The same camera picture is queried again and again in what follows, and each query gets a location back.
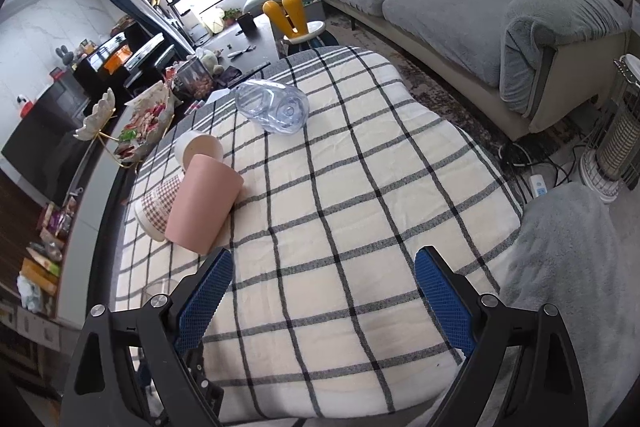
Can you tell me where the clear smoky glass cup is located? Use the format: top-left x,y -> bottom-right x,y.
141,277 -> 178,306

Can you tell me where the houndstooth paper cup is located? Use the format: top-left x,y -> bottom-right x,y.
134,171 -> 184,242

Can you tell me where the pink plastic cup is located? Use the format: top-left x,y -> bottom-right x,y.
165,154 -> 244,256

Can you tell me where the white plastic cup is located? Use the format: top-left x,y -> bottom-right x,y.
174,130 -> 224,171

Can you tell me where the clear bluish plastic cup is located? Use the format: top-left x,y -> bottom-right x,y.
232,79 -> 309,134

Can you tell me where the orange snack bag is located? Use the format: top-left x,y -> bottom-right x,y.
21,258 -> 58,297

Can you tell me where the grey fleece blanket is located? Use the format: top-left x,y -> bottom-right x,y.
418,183 -> 639,426

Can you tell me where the white tissue bag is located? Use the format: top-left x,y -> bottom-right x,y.
16,274 -> 43,313

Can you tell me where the white long tv cabinet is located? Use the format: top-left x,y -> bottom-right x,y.
54,146 -> 124,327

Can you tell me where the white power strip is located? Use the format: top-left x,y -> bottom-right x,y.
529,174 -> 548,198

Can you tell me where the beige floor rug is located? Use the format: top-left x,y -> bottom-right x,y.
324,5 -> 580,168

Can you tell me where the white electric heater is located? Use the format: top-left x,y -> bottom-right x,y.
579,54 -> 639,204

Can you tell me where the black flat screen television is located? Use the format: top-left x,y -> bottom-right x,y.
2,78 -> 90,206

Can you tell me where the two tier snack bowl stand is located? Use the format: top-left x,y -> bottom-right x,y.
74,81 -> 175,168

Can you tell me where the cream plaid blanket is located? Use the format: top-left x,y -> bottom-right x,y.
130,46 -> 523,424

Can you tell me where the clear snack jar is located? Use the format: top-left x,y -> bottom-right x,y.
172,57 -> 214,102

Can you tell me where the black upright piano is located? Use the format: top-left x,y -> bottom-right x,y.
73,23 -> 171,98

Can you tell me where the black top coffee table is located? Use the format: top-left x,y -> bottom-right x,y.
89,12 -> 281,228

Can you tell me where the white air purifier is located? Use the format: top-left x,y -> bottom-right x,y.
180,9 -> 200,30

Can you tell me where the grey sectional sofa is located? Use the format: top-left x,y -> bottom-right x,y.
243,0 -> 634,141

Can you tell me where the black mug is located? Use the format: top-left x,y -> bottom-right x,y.
236,13 -> 257,35

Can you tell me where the yellow rabbit ear stool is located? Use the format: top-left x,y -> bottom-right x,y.
262,0 -> 326,56

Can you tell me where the navy blue curtain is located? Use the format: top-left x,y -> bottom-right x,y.
110,0 -> 195,58

